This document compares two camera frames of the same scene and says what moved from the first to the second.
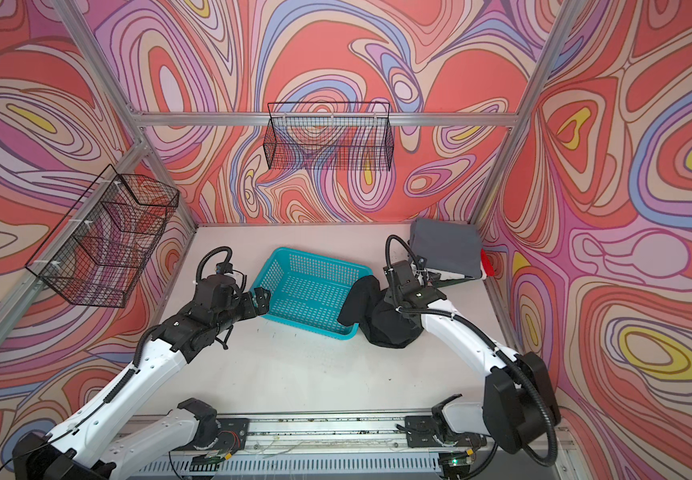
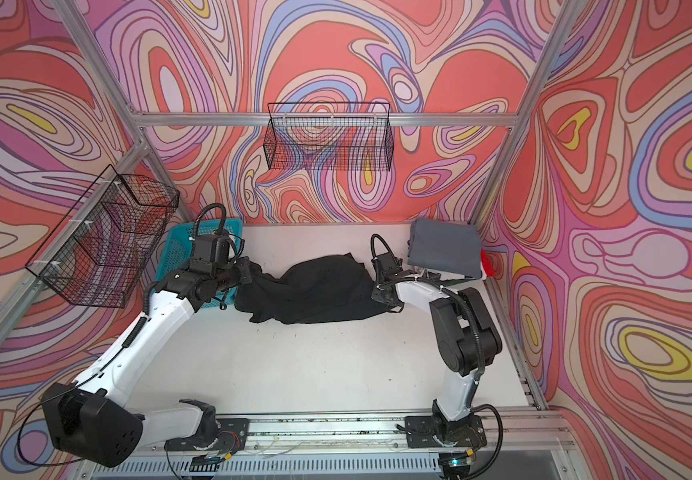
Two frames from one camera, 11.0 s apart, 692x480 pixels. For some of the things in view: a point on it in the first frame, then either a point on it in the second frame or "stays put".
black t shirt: x=382 y=322 to x=308 y=290
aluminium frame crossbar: x=325 y=119 stays put
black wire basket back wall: x=329 y=136 stays put
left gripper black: x=250 y=309 to x=244 y=266
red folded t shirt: x=487 y=263 stays put
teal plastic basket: x=308 y=291 to x=176 y=249
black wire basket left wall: x=95 y=255 stays put
